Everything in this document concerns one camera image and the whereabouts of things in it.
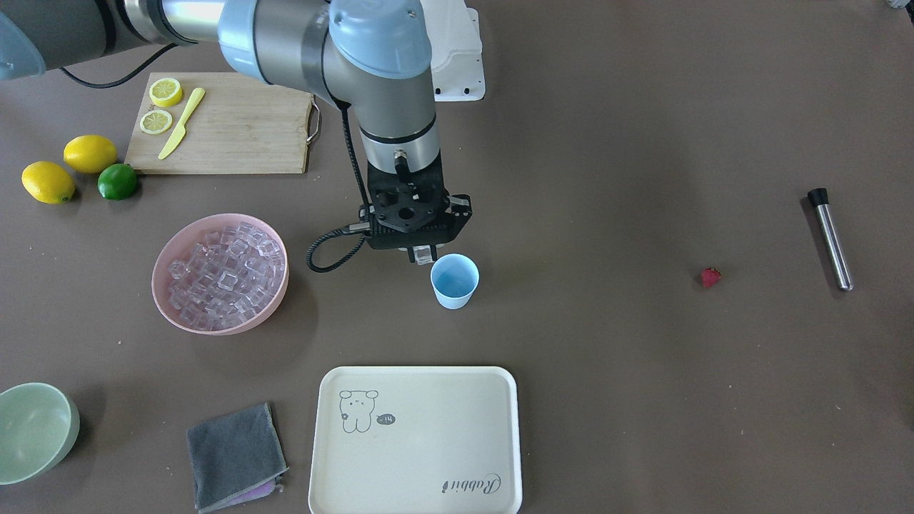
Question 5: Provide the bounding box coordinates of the cream rabbit tray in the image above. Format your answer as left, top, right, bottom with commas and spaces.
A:
308, 366, 523, 513

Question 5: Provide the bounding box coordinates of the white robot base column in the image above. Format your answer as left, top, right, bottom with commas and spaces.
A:
421, 1, 486, 102

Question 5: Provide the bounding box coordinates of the light blue plastic cup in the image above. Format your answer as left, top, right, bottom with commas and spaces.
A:
430, 253, 480, 310

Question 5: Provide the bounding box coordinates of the yellow lemon outer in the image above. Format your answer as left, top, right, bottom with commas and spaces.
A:
21, 161, 77, 204

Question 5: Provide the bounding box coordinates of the yellow plastic knife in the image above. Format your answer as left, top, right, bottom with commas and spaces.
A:
157, 87, 206, 160

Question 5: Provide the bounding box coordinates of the pink bowl of ice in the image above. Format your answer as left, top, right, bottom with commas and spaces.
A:
151, 213, 290, 336

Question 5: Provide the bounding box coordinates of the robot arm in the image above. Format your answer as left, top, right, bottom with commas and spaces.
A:
2, 1, 471, 266

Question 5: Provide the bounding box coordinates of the bamboo cutting board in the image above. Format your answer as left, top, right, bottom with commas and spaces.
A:
124, 71, 321, 175

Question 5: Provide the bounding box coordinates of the mint green bowl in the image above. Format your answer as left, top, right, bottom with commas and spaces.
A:
1, 383, 81, 485

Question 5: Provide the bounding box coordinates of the red strawberry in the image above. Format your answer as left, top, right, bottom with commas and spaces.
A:
700, 267, 723, 288

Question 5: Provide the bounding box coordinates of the grey folded cloth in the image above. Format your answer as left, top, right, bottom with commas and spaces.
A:
186, 401, 288, 513

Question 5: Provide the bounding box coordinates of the clear ice cube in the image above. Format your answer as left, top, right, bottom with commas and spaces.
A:
414, 245, 438, 266

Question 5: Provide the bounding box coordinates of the green lime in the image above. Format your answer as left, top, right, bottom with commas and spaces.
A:
96, 163, 139, 201

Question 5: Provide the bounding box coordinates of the yellow lemon near board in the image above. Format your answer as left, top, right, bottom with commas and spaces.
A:
63, 134, 118, 173

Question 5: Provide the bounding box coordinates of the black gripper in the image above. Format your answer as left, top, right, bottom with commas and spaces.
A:
357, 155, 473, 264

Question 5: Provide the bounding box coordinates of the lemon slice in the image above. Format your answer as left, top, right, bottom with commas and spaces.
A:
148, 77, 184, 107
138, 109, 174, 136

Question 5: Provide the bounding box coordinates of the steel muddler black tip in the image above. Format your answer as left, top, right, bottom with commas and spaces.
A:
807, 188, 854, 291

